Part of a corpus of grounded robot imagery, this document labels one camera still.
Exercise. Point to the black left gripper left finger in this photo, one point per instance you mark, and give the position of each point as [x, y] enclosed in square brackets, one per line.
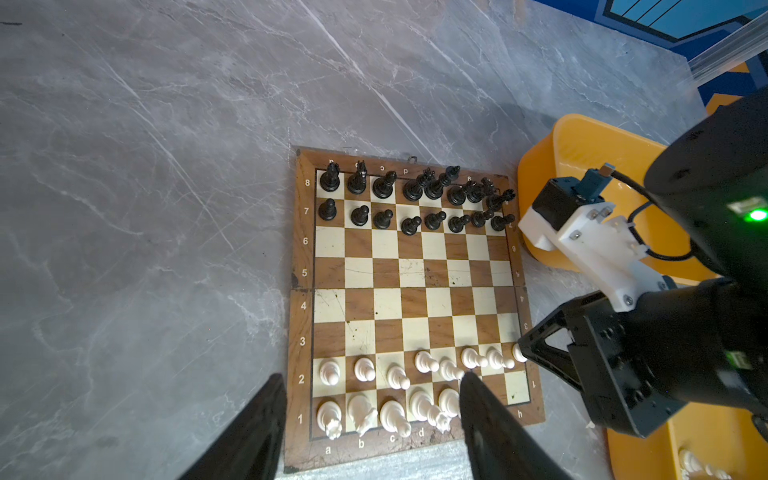
[249, 448]

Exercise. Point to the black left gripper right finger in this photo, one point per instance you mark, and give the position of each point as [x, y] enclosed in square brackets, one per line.
[498, 445]

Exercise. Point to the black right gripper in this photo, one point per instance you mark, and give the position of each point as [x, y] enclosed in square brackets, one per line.
[613, 378]

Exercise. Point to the white king chess piece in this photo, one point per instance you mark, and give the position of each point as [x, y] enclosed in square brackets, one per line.
[449, 402]

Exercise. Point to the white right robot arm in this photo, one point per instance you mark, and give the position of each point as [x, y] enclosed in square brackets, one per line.
[640, 348]

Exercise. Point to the wooden chess board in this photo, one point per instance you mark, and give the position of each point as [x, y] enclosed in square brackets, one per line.
[389, 306]

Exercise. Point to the black chess piece corner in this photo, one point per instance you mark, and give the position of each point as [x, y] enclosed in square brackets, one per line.
[329, 179]

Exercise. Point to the yellow tray far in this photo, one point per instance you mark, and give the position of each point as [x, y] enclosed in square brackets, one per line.
[578, 143]

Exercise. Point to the yellow tray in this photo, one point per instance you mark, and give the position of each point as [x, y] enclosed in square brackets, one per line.
[578, 143]
[721, 437]

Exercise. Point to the yellow tray near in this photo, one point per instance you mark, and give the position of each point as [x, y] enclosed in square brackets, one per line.
[721, 437]

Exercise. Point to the black pawn near corner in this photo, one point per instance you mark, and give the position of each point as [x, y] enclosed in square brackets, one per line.
[327, 210]

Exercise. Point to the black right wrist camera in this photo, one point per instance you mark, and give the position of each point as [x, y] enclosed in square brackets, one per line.
[571, 216]

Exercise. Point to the aluminium corner post right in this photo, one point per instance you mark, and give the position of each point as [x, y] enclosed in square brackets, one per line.
[737, 48]

